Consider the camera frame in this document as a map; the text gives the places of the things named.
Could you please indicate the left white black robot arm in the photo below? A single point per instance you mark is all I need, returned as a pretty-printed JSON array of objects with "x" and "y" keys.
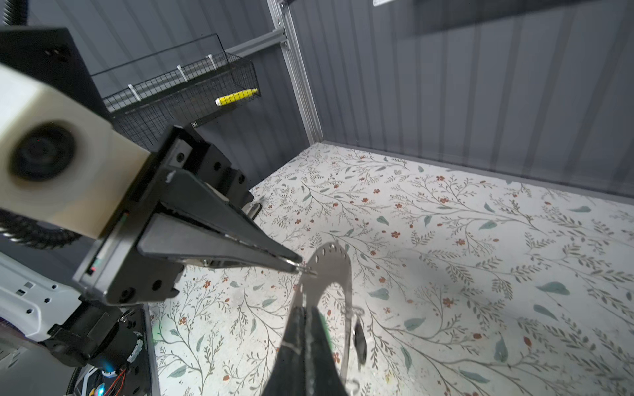
[{"x": 74, "y": 327}]

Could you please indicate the yellow marker in basket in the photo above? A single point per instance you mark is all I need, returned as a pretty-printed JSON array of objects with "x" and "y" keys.
[{"x": 236, "y": 97}]

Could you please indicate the metal perforated ring disc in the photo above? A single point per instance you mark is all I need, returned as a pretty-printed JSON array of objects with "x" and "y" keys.
[{"x": 328, "y": 286}]

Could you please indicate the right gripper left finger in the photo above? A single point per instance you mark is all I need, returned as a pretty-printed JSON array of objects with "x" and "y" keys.
[{"x": 288, "y": 374}]

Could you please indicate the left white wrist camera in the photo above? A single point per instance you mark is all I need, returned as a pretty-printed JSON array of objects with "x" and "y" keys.
[{"x": 61, "y": 163}]

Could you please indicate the black wire wall basket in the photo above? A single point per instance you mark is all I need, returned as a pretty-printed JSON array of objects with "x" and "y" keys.
[{"x": 185, "y": 95}]

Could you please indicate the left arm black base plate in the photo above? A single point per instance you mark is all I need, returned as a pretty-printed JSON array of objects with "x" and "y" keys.
[{"x": 138, "y": 376}]

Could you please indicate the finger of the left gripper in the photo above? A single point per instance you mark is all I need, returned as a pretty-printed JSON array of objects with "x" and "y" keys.
[
  {"x": 183, "y": 196},
  {"x": 173, "y": 239}
]

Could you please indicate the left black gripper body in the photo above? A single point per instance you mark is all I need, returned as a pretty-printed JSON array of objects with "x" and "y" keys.
[{"x": 115, "y": 272}]

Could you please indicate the green key tag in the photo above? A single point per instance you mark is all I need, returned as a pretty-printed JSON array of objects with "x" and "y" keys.
[{"x": 326, "y": 330}]

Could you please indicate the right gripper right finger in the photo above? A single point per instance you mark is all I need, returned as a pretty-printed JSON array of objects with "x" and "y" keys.
[{"x": 321, "y": 375}]

